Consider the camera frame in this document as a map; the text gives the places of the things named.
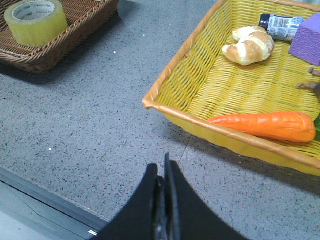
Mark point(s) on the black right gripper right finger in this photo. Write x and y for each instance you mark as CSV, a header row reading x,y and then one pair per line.
x,y
189,218

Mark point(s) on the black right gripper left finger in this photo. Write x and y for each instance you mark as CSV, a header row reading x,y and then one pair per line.
x,y
143,217

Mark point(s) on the orange toy carrot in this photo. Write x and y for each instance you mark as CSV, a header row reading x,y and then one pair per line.
x,y
290,126

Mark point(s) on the yellow packing tape roll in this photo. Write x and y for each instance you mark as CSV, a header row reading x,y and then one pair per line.
x,y
35,23

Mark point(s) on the brown wicker basket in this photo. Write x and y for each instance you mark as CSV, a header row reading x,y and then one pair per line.
x,y
84,17

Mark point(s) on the brown toy animal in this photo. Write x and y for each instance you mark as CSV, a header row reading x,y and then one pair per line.
x,y
315,87

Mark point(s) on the purple foam block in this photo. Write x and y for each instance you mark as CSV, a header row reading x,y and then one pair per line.
x,y
306,43

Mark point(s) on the yellow wicker basket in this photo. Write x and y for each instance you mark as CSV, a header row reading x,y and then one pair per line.
x,y
200,83

